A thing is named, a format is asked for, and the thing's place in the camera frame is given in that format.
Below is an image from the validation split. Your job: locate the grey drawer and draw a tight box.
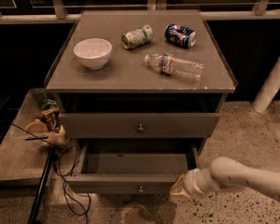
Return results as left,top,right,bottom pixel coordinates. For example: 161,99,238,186
67,138,198,194
60,113,219,138

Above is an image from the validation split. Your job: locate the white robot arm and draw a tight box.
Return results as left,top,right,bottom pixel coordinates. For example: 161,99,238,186
171,98,280,202

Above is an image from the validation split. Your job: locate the brass top drawer knob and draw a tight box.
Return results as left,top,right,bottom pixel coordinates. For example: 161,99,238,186
137,124,145,133

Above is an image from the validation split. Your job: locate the grey top drawer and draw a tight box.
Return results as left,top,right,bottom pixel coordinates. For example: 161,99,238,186
60,113,219,138

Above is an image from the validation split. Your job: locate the grey wooden drawer cabinet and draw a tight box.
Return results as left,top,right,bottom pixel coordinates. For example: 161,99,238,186
43,9,238,156

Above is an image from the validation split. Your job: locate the clear plastic water bottle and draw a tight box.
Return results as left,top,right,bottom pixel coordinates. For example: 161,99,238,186
145,53,203,82

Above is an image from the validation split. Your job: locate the pile of small objects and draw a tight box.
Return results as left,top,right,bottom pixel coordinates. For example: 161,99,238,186
25,99,68,145

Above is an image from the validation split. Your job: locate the blue soda can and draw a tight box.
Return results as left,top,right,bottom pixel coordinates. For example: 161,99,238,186
164,24,196,49

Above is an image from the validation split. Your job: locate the green white soda can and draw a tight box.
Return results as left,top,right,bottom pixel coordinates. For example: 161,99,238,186
121,24,153,49

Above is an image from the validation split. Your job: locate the grey side tray table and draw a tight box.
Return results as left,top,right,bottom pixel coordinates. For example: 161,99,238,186
0,89,50,183

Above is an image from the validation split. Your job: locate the white ceramic bowl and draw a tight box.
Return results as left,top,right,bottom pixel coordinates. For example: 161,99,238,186
74,38,112,70

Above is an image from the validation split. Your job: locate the metal window railing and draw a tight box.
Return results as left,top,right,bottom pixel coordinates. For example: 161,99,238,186
0,0,280,25

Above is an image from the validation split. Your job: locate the black cable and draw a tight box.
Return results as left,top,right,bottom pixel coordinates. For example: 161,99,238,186
10,123,92,224

